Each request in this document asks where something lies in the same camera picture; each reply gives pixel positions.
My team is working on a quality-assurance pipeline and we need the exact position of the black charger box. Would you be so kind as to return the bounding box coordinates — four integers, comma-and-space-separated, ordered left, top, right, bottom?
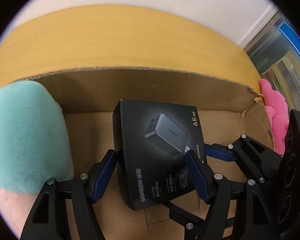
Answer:
113, 100, 206, 211

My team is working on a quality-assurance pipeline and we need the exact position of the teal and pink plush toy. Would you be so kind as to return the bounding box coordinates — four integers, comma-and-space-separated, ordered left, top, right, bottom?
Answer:
0, 81, 74, 238

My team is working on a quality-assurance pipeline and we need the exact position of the long cardboard box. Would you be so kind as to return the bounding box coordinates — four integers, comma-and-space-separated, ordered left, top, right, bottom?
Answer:
32, 68, 274, 239

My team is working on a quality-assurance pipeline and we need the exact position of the pink bear plush toy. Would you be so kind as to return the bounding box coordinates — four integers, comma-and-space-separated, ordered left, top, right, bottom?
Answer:
259, 79, 289, 156

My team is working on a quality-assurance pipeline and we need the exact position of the black tracking camera box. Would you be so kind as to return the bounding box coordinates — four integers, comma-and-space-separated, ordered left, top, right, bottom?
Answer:
278, 109, 300, 239

